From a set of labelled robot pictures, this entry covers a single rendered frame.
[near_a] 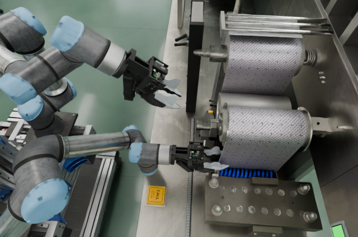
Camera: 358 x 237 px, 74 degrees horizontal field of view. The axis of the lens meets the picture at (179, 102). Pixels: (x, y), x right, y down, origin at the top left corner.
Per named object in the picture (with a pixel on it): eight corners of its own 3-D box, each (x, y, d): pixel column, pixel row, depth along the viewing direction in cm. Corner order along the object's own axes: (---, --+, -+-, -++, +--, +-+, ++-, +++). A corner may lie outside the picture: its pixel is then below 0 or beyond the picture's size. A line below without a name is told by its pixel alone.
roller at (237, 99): (216, 104, 101) (220, 86, 92) (277, 107, 100) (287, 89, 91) (217, 128, 94) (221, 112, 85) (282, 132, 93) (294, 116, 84)
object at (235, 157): (217, 166, 95) (224, 146, 80) (276, 170, 94) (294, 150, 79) (217, 167, 95) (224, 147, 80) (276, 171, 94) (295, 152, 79)
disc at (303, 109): (286, 121, 89) (303, 97, 77) (288, 121, 89) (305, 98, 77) (295, 158, 81) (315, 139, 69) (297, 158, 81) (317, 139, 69)
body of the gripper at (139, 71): (168, 88, 60) (125, 64, 54) (148, 101, 65) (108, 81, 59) (170, 66, 64) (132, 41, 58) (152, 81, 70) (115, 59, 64)
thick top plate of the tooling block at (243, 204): (204, 179, 97) (205, 174, 92) (304, 187, 96) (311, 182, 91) (204, 223, 88) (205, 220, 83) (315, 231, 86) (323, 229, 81)
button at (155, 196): (149, 187, 102) (148, 185, 100) (165, 188, 102) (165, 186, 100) (146, 204, 98) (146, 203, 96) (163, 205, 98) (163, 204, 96)
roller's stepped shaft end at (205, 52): (193, 52, 90) (194, 46, 88) (209, 53, 90) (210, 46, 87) (193, 58, 88) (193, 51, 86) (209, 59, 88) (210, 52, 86)
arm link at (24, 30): (43, 103, 125) (-23, 16, 78) (67, 86, 131) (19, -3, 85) (58, 116, 121) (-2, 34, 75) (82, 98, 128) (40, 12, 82)
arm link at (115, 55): (92, 73, 57) (100, 50, 62) (109, 82, 60) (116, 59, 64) (106, 57, 53) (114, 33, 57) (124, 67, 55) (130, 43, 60)
